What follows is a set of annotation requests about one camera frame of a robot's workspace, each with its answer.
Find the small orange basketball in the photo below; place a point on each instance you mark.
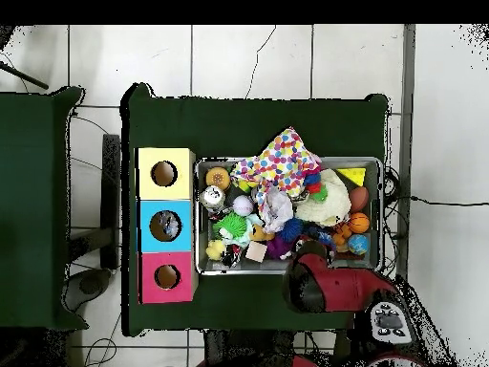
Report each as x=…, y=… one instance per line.
x=359, y=223

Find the wooden box with three holes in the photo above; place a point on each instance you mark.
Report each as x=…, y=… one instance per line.
x=165, y=208

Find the polka dot cloth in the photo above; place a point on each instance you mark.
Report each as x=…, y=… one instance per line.
x=279, y=160

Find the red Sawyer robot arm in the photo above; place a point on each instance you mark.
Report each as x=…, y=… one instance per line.
x=351, y=290

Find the black panel stand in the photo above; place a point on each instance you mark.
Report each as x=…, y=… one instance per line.
x=111, y=199

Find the blue spiky rubber ball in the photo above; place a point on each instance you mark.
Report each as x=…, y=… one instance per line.
x=317, y=233
x=290, y=229

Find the orange ball with cream dots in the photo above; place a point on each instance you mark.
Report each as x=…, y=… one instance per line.
x=218, y=178

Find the multicoloured spiky caterpillar toy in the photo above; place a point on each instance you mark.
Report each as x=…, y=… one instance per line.
x=313, y=185

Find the dark green table cloth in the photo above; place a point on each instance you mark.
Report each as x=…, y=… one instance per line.
x=38, y=191
x=267, y=122

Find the grey stand base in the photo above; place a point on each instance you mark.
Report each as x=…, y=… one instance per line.
x=93, y=284

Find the green spiky rubber ball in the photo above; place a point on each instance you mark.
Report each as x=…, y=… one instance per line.
x=231, y=225

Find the shallow clear mesh bin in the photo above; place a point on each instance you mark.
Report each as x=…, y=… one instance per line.
x=229, y=267

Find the crushed silver drink can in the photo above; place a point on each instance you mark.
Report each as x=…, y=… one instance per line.
x=212, y=197

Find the cream knitted cloth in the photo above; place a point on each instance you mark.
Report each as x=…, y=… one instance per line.
x=332, y=205

